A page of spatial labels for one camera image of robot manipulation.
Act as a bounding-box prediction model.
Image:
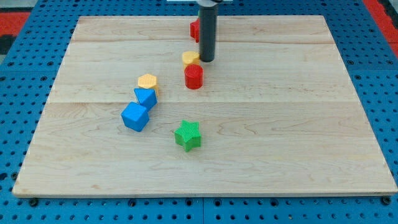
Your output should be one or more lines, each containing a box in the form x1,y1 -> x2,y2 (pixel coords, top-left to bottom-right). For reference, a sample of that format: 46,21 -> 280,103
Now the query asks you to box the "green star block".
174,120 -> 201,152

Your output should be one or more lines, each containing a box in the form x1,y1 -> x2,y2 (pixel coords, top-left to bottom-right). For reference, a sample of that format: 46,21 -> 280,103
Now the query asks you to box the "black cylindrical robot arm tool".
197,0 -> 218,62

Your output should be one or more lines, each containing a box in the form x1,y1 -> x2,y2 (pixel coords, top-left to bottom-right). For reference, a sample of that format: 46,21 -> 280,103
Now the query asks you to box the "yellow hexagon block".
137,73 -> 159,96

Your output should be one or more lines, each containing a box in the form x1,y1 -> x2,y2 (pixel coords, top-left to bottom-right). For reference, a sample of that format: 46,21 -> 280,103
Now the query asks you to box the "blue cube block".
121,102 -> 149,132

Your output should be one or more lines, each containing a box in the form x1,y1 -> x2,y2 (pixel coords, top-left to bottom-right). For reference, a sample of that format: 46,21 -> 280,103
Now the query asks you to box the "yellow cylinder block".
182,51 -> 200,69

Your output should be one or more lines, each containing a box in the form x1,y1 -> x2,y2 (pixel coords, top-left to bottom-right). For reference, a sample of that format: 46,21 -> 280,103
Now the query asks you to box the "blue triangular block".
134,88 -> 157,111

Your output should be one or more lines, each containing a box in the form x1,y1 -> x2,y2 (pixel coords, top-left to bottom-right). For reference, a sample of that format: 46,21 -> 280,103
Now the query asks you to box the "wooden board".
12,16 -> 397,198

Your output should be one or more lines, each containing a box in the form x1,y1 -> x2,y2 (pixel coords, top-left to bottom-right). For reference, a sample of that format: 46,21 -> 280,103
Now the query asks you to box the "red block behind tool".
190,19 -> 200,43

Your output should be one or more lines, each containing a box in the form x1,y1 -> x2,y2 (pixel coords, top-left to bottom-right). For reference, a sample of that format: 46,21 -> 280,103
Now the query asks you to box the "red cylinder block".
184,64 -> 203,90

